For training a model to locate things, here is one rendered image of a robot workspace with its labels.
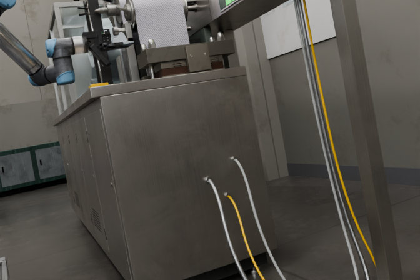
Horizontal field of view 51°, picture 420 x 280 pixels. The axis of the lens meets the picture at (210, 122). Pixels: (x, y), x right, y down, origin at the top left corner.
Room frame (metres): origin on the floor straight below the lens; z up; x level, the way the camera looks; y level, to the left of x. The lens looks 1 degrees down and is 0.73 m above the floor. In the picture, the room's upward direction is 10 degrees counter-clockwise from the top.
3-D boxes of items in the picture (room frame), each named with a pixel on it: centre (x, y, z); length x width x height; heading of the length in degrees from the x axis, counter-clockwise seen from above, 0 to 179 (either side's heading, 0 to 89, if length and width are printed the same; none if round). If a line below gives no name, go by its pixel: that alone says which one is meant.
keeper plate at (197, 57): (1.85, 0.00, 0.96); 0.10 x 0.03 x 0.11; 113
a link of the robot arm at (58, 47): (1.85, 0.56, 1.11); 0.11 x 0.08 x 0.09; 113
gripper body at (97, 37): (1.91, 0.42, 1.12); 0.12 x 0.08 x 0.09; 113
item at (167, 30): (2.03, 0.14, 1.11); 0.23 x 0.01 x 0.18; 113
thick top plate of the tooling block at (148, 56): (1.93, 0.05, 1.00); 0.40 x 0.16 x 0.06; 113
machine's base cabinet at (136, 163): (2.92, 0.59, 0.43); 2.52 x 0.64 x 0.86; 23
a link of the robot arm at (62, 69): (1.86, 0.58, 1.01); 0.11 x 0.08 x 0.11; 63
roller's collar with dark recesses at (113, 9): (2.26, 0.39, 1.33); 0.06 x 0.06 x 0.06; 23
